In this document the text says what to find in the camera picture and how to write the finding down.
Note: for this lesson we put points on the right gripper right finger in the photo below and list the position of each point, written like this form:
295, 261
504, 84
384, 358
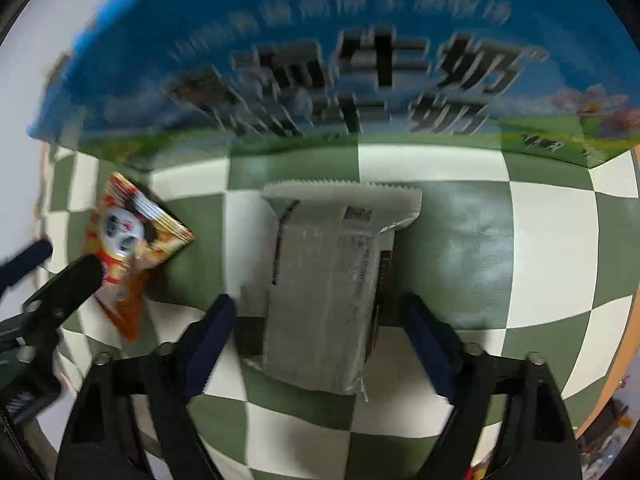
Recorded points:
536, 439

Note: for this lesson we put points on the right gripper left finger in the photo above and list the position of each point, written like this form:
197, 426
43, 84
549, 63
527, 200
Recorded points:
102, 438

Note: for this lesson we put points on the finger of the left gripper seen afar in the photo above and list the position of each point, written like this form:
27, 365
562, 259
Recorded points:
14, 270

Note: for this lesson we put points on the panda orange snack bag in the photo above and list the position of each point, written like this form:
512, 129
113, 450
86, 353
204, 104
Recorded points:
131, 235

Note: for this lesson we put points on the silver white wafer packet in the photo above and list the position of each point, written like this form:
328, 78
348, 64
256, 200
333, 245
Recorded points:
317, 294

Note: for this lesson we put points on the green white checkered mat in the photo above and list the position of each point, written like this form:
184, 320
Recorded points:
519, 254

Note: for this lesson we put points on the cardboard box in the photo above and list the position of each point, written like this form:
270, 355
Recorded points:
152, 81

